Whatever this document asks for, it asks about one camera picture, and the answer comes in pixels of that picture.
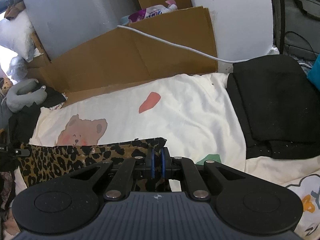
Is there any leopard print garment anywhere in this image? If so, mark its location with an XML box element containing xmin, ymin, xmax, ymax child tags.
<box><xmin>17</xmin><ymin>137</ymin><xmax>170</xmax><ymax>192</ymax></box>

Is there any white cartoon print bedsheet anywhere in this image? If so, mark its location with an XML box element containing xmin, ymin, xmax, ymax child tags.
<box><xmin>29</xmin><ymin>73</ymin><xmax>319</xmax><ymax>239</ymax></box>

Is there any grey plush toy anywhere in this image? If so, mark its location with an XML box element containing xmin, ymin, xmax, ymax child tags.
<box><xmin>1</xmin><ymin>77</ymin><xmax>47</xmax><ymax>129</ymax></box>

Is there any brown cardboard box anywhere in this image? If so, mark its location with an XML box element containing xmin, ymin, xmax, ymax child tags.
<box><xmin>28</xmin><ymin>7</ymin><xmax>218</xmax><ymax>103</ymax></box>

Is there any white pillow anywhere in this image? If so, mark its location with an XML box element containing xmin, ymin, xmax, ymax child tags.
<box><xmin>1</xmin><ymin>9</ymin><xmax>35</xmax><ymax>62</ymax></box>

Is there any black folded garment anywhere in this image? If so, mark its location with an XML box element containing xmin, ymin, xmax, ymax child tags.
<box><xmin>227</xmin><ymin>55</ymin><xmax>319</xmax><ymax>160</ymax></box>

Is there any purple white plastic bag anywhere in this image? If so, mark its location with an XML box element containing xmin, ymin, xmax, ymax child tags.
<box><xmin>121</xmin><ymin>0</ymin><xmax>178</xmax><ymax>25</ymax></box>

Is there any grey plastic-wrapped appliance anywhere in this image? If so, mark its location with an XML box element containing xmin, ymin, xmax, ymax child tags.
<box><xmin>23</xmin><ymin>0</ymin><xmax>139</xmax><ymax>60</ymax></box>

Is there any blue fabric bag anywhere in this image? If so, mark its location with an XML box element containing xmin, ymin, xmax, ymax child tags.
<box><xmin>307</xmin><ymin>55</ymin><xmax>320</xmax><ymax>90</ymax></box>

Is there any grey backpack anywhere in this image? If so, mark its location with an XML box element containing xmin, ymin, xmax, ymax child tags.
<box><xmin>272</xmin><ymin>0</ymin><xmax>319</xmax><ymax>61</ymax></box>

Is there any white cable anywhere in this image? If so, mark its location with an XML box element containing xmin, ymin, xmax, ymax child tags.
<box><xmin>116</xmin><ymin>24</ymin><xmax>251</xmax><ymax>64</ymax></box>

